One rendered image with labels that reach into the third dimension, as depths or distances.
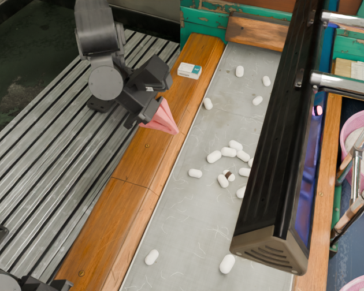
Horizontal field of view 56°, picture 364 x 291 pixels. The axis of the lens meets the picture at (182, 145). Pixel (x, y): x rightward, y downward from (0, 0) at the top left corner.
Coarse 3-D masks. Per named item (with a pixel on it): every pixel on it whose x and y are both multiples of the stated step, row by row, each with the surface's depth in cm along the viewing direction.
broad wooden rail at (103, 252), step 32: (192, 32) 109; (192, 64) 100; (192, 96) 92; (128, 160) 79; (160, 160) 79; (128, 192) 73; (160, 192) 76; (96, 224) 69; (128, 224) 69; (96, 256) 65; (128, 256) 66; (96, 288) 61
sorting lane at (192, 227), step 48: (240, 48) 108; (240, 96) 95; (192, 144) 84; (192, 192) 76; (144, 240) 69; (192, 240) 69; (144, 288) 64; (192, 288) 64; (240, 288) 64; (288, 288) 64
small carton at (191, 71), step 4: (180, 64) 96; (184, 64) 96; (188, 64) 96; (180, 68) 95; (184, 68) 95; (188, 68) 95; (192, 68) 95; (196, 68) 95; (200, 68) 95; (180, 72) 95; (184, 72) 95; (188, 72) 94; (192, 72) 94; (196, 72) 94; (200, 72) 97; (184, 76) 96; (188, 76) 96; (192, 76) 95; (196, 76) 95
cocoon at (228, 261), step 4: (228, 256) 65; (232, 256) 65; (224, 260) 65; (228, 260) 65; (232, 260) 65; (220, 264) 65; (224, 264) 64; (228, 264) 64; (232, 264) 65; (220, 268) 64; (224, 268) 64; (228, 268) 64; (224, 272) 64; (228, 272) 64
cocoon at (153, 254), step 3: (153, 249) 67; (150, 252) 66; (153, 252) 66; (156, 252) 66; (147, 255) 66; (150, 255) 66; (153, 255) 66; (156, 255) 66; (147, 258) 65; (150, 258) 65; (153, 258) 66; (156, 258) 66; (147, 261) 65; (150, 261) 65; (153, 261) 66; (150, 264) 66
